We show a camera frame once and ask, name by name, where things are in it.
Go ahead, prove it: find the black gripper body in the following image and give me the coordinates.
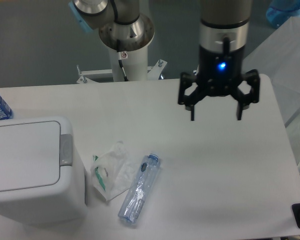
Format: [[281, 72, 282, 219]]
[[196, 47, 245, 97]]

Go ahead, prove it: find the grey trash can push button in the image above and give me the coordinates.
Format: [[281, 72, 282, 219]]
[[60, 134, 73, 167]]

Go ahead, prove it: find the white trash can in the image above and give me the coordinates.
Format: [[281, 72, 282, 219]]
[[0, 116, 88, 225]]

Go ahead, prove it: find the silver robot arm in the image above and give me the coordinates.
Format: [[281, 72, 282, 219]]
[[69, 0, 260, 120]]

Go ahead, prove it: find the translucent plastic storage box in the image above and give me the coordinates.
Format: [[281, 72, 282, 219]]
[[243, 17, 300, 173]]

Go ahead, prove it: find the blue plastic bag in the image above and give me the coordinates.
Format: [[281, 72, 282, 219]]
[[265, 0, 300, 29]]

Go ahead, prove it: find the crumpled clear plastic bag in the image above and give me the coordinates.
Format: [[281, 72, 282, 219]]
[[90, 141, 138, 202]]

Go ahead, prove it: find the empty clear plastic bottle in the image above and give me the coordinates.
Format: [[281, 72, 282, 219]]
[[118, 153, 161, 225]]

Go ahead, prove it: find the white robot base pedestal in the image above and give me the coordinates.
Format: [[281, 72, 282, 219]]
[[76, 47, 167, 84]]

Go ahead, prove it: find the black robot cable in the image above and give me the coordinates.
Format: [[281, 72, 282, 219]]
[[110, 0, 129, 82]]

